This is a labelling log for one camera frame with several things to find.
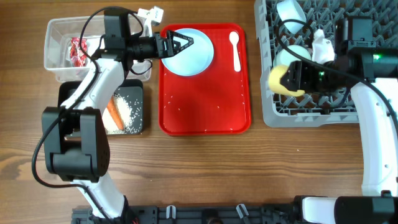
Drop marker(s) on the yellow plastic cup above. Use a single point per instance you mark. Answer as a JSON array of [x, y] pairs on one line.
[[275, 85]]

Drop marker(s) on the black food waste tray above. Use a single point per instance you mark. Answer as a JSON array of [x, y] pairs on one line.
[[133, 88]]

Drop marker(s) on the red snack wrapper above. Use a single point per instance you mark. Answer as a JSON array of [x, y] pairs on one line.
[[77, 57]]

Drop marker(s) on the orange carrot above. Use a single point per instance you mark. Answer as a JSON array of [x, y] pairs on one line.
[[113, 111]]

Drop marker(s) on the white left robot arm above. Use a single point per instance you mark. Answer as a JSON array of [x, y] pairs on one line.
[[74, 138]]

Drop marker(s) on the grey dishwasher rack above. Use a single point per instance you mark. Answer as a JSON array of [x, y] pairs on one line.
[[312, 110]]

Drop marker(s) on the white plastic spoon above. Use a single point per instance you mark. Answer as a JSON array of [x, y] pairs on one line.
[[234, 39]]

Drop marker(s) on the light blue bowl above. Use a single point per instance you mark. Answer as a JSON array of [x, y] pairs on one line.
[[291, 9]]

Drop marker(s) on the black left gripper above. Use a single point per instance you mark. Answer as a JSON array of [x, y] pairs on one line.
[[170, 51]]

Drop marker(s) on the red serving tray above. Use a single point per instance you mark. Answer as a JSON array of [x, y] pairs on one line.
[[216, 101]]

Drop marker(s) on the clear plastic waste bin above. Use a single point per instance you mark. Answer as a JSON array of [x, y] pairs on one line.
[[58, 44]]

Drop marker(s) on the light blue plate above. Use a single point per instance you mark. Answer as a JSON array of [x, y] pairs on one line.
[[194, 59]]

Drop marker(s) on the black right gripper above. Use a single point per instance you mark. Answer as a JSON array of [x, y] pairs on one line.
[[296, 76]]

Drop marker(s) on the pile of white rice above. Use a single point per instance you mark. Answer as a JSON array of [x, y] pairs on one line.
[[130, 113]]

